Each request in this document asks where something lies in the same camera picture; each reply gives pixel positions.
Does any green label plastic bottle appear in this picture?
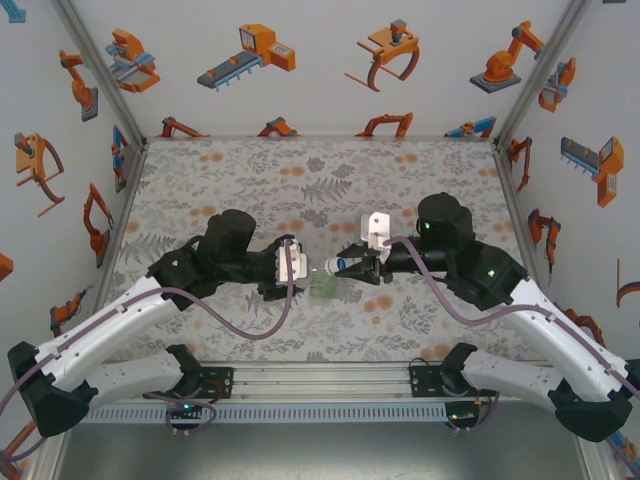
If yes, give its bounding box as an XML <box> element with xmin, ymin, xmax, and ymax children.
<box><xmin>307</xmin><ymin>273</ymin><xmax>341</xmax><ymax>302</ymax></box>

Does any floral patterned tablecloth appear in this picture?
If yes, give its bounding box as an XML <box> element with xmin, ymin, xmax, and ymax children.
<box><xmin>102</xmin><ymin>137</ymin><xmax>557</xmax><ymax>364</ymax></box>

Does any aluminium table side rail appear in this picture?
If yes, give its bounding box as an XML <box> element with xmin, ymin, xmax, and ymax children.
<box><xmin>92</xmin><ymin>142</ymin><xmax>150</xmax><ymax>326</ymax></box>
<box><xmin>492</xmin><ymin>139</ymin><xmax>569</xmax><ymax>361</ymax></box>

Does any aluminium mounting rail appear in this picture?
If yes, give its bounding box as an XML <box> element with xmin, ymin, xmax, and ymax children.
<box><xmin>102</xmin><ymin>360</ymin><xmax>594</xmax><ymax>402</ymax></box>

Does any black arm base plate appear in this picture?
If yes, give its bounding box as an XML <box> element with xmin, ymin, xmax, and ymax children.
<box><xmin>407</xmin><ymin>366</ymin><xmax>451</xmax><ymax>400</ymax></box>
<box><xmin>198</xmin><ymin>366</ymin><xmax>236</xmax><ymax>401</ymax></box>

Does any grey slotted cable duct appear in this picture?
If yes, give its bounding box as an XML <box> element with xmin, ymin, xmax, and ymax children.
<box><xmin>79</xmin><ymin>402</ymin><xmax>448</xmax><ymax>425</ymax></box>

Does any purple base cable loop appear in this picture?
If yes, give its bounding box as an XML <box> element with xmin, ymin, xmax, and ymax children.
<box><xmin>144</xmin><ymin>392</ymin><xmax>223</xmax><ymax>439</ymax></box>
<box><xmin>446</xmin><ymin>377</ymin><xmax>506</xmax><ymax>436</ymax></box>

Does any aluminium frame post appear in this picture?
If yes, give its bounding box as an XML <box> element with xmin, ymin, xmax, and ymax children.
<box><xmin>492</xmin><ymin>0</ymin><xmax>595</xmax><ymax>149</ymax></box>
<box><xmin>49</xmin><ymin>0</ymin><xmax>150</xmax><ymax>149</ymax></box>
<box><xmin>582</xmin><ymin>439</ymin><xmax>621</xmax><ymax>480</ymax></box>

